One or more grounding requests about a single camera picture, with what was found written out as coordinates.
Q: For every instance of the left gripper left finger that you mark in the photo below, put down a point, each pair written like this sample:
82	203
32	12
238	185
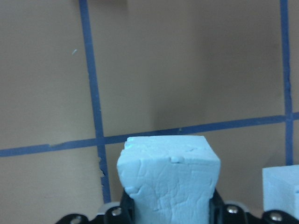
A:
127	206

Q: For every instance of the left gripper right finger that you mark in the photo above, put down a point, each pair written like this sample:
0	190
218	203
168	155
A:
215	208

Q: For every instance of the light blue block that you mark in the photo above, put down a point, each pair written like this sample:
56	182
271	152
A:
170	178
281	189

